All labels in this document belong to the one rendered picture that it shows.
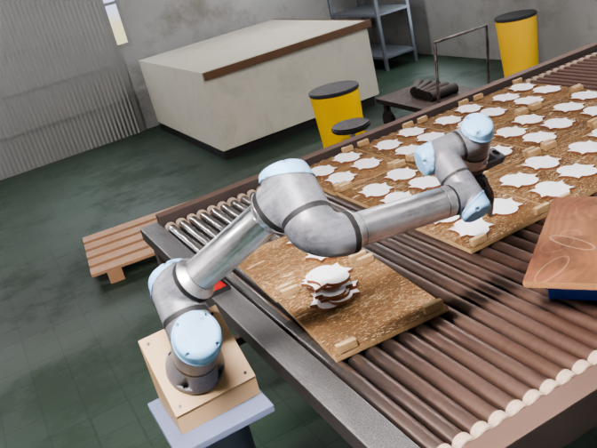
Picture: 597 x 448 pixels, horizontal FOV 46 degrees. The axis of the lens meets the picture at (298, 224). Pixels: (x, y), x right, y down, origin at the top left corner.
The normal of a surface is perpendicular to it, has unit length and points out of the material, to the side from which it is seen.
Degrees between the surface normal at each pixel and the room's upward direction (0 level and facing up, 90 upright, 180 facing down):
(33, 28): 90
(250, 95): 90
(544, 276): 0
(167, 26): 90
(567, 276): 0
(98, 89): 90
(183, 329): 49
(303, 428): 0
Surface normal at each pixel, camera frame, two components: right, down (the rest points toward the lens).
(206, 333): 0.20, -0.40
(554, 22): -0.86, 0.37
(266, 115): 0.45, 0.25
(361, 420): -0.22, -0.90
